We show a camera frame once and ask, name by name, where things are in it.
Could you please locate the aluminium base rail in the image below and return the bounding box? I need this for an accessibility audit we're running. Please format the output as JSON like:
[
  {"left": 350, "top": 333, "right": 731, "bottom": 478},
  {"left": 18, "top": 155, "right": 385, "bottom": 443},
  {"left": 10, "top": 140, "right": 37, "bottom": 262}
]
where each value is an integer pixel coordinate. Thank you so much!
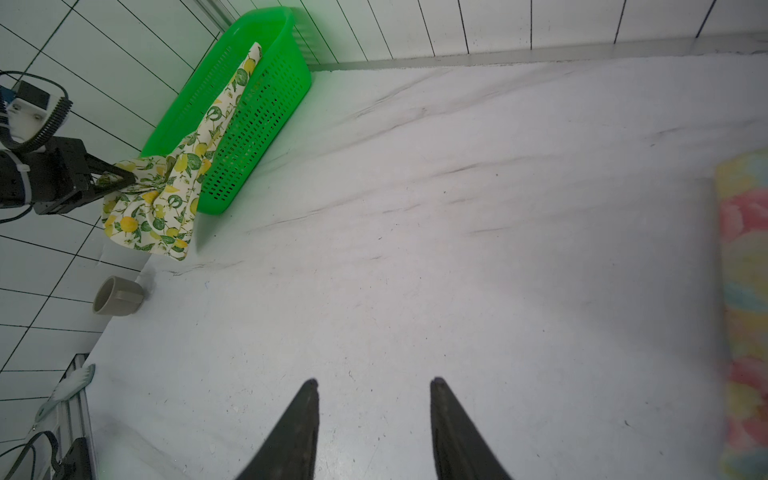
[{"left": 32, "top": 354, "right": 97, "bottom": 479}]

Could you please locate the translucent green strip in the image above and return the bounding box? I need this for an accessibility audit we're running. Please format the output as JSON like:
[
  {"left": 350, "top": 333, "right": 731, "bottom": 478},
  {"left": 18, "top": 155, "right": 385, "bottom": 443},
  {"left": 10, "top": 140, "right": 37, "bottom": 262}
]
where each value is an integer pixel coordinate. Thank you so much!
[{"left": 34, "top": 364, "right": 95, "bottom": 425}]

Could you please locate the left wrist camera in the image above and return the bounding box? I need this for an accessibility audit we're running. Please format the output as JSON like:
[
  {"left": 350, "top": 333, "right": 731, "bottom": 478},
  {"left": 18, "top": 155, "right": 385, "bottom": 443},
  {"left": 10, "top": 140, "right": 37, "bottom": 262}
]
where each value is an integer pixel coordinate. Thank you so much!
[{"left": 1, "top": 77, "right": 59, "bottom": 143}]

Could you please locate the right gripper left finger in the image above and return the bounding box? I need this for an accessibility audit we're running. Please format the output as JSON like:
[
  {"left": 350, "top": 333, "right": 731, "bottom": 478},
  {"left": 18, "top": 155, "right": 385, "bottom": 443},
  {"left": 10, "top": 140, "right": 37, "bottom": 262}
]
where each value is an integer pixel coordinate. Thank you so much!
[{"left": 236, "top": 379, "right": 320, "bottom": 480}]

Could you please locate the pastel floral skirt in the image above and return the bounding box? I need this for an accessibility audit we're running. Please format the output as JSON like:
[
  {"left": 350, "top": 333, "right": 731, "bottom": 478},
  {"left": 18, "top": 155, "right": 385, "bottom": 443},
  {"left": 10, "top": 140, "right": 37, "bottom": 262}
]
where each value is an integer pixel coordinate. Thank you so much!
[{"left": 715, "top": 149, "right": 767, "bottom": 479}]

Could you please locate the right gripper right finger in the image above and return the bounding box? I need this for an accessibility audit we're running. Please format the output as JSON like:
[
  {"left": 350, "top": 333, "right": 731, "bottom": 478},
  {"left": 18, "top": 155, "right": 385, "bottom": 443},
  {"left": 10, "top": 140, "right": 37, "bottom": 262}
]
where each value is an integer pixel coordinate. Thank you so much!
[{"left": 430, "top": 377, "right": 512, "bottom": 480}]

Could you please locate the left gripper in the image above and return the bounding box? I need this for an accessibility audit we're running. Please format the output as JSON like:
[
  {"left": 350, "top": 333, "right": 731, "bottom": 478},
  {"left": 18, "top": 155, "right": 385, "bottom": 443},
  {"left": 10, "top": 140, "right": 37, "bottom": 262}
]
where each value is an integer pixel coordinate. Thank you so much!
[{"left": 1, "top": 137, "right": 136, "bottom": 215}]

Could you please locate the green lemon print skirt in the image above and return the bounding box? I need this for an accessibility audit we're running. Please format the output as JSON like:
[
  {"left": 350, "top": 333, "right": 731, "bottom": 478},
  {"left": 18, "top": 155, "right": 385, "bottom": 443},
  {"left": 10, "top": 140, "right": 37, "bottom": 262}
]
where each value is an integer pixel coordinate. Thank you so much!
[{"left": 101, "top": 43, "right": 262, "bottom": 261}]

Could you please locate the grey ceramic mug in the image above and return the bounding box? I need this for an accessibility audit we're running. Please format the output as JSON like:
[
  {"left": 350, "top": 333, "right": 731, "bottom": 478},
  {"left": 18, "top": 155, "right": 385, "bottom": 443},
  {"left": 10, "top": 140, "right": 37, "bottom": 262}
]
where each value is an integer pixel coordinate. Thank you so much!
[{"left": 92, "top": 276, "right": 145, "bottom": 316}]

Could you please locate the green plastic basket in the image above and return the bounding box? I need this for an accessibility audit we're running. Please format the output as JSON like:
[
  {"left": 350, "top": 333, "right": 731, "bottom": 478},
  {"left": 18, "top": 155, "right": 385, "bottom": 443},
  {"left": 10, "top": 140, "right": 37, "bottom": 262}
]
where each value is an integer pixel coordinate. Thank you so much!
[{"left": 142, "top": 7, "right": 312, "bottom": 215}]

